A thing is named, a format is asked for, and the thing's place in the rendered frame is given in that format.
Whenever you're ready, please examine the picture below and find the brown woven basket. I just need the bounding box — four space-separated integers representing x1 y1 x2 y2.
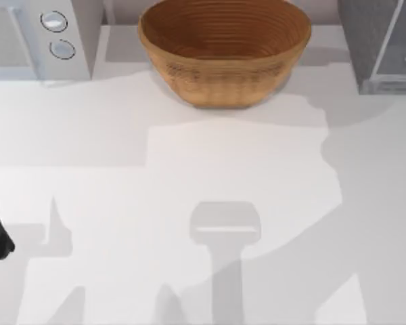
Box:
137 0 313 110

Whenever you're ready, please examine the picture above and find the round microwave knob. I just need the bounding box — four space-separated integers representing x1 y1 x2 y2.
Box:
40 9 69 33
49 38 77 60

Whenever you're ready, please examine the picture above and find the pale microwave oven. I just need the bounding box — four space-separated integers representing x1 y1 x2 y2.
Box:
0 0 105 82

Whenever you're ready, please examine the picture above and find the grey cabinet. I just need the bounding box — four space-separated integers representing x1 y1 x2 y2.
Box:
336 0 406 95

